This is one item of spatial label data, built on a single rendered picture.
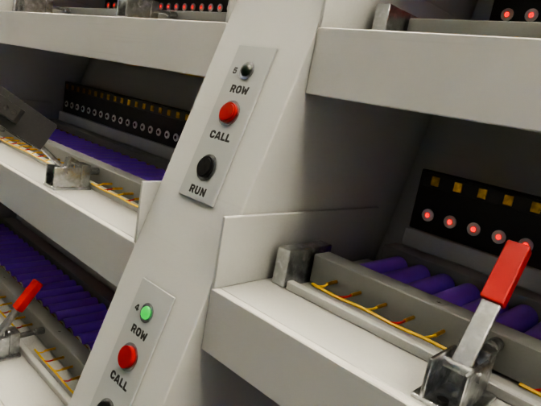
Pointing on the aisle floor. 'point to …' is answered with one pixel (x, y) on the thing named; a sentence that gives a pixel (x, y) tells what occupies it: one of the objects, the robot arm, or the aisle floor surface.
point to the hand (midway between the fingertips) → (12, 114)
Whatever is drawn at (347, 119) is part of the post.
